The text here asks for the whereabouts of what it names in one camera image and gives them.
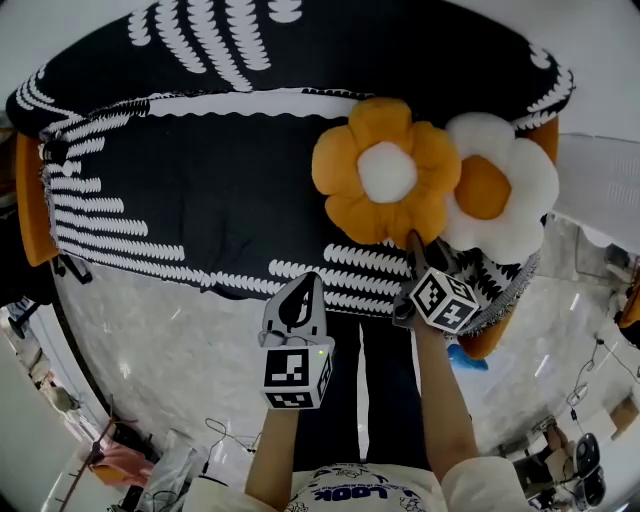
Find pink cloth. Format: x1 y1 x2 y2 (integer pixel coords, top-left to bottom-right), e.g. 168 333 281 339
91 443 154 487

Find black white patterned sofa cover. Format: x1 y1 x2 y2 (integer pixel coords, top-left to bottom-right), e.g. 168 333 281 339
4 0 577 337

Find black sofa leg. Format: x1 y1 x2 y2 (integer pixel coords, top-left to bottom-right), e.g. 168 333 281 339
51 253 95 286

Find orange sofa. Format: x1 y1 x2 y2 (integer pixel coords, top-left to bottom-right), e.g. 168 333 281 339
14 117 560 361

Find person's dark trousers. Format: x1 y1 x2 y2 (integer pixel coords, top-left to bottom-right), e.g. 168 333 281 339
292 303 432 472

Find white flower pillow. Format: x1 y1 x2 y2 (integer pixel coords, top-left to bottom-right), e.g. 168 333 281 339
441 111 561 263

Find white storage bin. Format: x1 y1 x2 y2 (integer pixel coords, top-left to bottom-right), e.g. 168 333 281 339
548 131 640 247

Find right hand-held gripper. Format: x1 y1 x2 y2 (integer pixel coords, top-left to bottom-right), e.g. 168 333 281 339
392 228 481 334

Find cardboard box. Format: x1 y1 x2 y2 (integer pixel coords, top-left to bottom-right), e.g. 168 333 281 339
608 383 640 442

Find black round device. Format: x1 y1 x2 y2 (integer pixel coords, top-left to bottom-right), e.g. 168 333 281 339
573 431 602 482

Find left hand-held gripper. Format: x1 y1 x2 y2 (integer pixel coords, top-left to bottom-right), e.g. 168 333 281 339
257 271 336 411

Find black stand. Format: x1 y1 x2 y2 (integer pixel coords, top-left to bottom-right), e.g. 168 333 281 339
0 294 54 340

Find orange flower pillow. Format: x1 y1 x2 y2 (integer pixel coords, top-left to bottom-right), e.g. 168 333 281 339
311 97 463 250

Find person's white printed shirt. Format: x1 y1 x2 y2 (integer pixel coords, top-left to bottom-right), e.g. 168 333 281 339
183 453 534 512

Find person's right forearm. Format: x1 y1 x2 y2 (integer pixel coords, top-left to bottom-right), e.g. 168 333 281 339
413 319 482 474

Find black curved floor strip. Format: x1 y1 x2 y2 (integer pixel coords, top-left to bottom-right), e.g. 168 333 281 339
49 262 117 424

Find blue shoe cover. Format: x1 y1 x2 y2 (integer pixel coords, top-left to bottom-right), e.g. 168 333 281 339
446 343 490 373

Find clear plastic bag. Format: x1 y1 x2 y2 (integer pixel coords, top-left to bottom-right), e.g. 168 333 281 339
148 439 207 504

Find black floor cable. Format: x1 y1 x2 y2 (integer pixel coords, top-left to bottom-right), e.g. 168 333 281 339
563 337 640 434
203 417 263 454

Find person's left forearm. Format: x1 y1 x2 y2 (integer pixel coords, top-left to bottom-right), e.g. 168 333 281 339
243 406 302 509

